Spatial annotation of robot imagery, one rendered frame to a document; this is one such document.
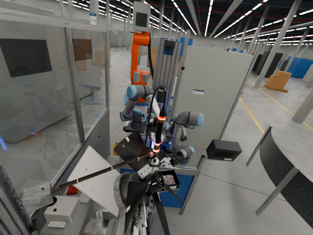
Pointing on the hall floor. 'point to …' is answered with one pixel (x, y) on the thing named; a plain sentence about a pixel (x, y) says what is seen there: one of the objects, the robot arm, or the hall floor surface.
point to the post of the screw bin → (152, 217)
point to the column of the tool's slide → (11, 215)
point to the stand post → (101, 215)
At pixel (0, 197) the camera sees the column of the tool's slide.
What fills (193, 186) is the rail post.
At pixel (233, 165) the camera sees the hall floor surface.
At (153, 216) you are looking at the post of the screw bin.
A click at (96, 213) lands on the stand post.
